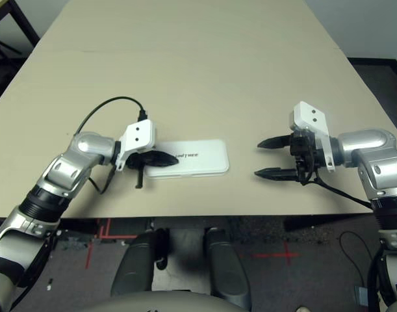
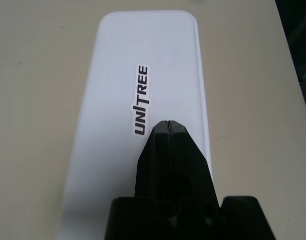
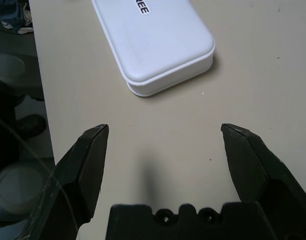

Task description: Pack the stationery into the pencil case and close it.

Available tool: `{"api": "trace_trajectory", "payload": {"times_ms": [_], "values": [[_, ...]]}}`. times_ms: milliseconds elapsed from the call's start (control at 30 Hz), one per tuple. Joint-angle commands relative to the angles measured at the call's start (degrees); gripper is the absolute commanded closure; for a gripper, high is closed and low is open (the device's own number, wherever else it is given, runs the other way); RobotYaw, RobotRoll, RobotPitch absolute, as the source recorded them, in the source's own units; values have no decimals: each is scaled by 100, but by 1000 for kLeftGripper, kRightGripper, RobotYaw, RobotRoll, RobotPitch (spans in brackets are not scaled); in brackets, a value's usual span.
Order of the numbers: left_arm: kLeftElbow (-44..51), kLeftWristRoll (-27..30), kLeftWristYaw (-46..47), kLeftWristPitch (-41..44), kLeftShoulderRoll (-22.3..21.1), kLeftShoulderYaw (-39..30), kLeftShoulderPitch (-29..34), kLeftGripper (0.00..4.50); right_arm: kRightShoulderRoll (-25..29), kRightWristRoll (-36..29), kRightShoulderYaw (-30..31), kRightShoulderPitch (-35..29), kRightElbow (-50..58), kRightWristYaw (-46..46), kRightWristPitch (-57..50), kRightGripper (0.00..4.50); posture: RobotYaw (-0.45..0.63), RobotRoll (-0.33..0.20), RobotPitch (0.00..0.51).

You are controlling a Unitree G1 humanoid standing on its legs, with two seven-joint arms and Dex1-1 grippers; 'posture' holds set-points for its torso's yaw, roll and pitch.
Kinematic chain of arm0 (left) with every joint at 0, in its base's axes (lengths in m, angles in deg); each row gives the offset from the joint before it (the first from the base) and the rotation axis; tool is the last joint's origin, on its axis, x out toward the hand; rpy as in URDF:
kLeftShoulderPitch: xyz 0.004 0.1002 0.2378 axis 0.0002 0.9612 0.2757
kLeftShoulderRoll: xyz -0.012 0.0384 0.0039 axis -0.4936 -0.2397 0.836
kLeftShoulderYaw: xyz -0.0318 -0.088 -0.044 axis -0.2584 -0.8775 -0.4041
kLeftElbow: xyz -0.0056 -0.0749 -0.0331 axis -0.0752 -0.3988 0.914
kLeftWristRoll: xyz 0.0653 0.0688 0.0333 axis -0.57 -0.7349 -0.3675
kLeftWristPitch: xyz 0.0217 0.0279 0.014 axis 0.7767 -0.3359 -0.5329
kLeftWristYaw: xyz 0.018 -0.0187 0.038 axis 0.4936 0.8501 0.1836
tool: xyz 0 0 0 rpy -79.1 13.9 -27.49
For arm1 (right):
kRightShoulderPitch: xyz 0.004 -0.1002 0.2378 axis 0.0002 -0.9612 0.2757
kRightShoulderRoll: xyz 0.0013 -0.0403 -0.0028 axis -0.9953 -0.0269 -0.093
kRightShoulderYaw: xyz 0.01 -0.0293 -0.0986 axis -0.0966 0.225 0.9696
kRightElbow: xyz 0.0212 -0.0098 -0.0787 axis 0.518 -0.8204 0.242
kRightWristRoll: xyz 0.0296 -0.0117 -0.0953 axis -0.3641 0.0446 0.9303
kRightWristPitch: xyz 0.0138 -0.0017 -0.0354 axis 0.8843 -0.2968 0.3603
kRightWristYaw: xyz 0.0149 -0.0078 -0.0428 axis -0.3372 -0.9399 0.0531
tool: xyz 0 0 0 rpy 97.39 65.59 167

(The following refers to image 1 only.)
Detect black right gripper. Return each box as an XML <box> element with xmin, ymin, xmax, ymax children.
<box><xmin>255</xmin><ymin>129</ymin><xmax>325</xmax><ymax>185</ymax></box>

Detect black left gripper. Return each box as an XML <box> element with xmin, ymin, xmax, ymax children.
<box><xmin>126</xmin><ymin>150</ymin><xmax>180</xmax><ymax>190</ymax></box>

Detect white plastic pencil case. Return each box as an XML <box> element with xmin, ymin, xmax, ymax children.
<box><xmin>142</xmin><ymin>138</ymin><xmax>230</xmax><ymax>178</ymax></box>

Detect red tape cross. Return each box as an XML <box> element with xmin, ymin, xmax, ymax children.
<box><xmin>251</xmin><ymin>242</ymin><xmax>300</xmax><ymax>266</ymax></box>

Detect dark grey left robot leg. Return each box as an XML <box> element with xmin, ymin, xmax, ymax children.
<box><xmin>110</xmin><ymin>227</ymin><xmax>168</xmax><ymax>296</ymax></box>

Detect dark grey robot leg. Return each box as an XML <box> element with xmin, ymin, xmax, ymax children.
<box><xmin>110</xmin><ymin>227</ymin><xmax>168</xmax><ymax>296</ymax></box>
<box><xmin>203</xmin><ymin>226</ymin><xmax>251</xmax><ymax>309</ymax></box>

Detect red tape lines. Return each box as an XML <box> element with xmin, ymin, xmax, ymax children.
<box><xmin>85</xmin><ymin>219</ymin><xmax>111</xmax><ymax>270</ymax></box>

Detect dark grey right robot leg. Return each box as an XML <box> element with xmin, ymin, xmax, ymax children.
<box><xmin>203</xmin><ymin>226</ymin><xmax>251</xmax><ymax>309</ymax></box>

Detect grey robot torso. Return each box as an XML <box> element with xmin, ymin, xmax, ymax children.
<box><xmin>84</xmin><ymin>291</ymin><xmax>248</xmax><ymax>312</ymax></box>

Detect grey-blue box on floor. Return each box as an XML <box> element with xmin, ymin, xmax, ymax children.
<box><xmin>353</xmin><ymin>285</ymin><xmax>370</xmax><ymax>305</ymax></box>

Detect black tripod stand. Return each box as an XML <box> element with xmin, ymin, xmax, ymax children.
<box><xmin>0</xmin><ymin>34</ymin><xmax>22</xmax><ymax>59</ymax></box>

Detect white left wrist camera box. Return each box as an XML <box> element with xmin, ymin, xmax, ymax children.
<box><xmin>115</xmin><ymin>119</ymin><xmax>157</xmax><ymax>172</ymax></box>

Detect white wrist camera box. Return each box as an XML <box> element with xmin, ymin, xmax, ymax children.
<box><xmin>115</xmin><ymin>119</ymin><xmax>157</xmax><ymax>172</ymax></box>
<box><xmin>287</xmin><ymin>101</ymin><xmax>337</xmax><ymax>172</ymax></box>

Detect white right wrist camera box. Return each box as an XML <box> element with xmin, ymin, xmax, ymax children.
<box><xmin>287</xmin><ymin>101</ymin><xmax>337</xmax><ymax>172</ymax></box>

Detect left gripper thin black cable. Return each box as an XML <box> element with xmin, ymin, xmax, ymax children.
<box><xmin>87</xmin><ymin>162</ymin><xmax>118</xmax><ymax>195</ymax></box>

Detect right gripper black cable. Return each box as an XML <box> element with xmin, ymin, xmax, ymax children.
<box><xmin>300</xmin><ymin>174</ymin><xmax>373</xmax><ymax>209</ymax></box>

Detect thin black floor cable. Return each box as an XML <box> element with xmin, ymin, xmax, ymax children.
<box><xmin>339</xmin><ymin>230</ymin><xmax>374</xmax><ymax>287</ymax></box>

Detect side table with black frame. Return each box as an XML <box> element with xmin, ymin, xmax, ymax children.
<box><xmin>0</xmin><ymin>0</ymin><xmax>40</xmax><ymax>49</ymax></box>

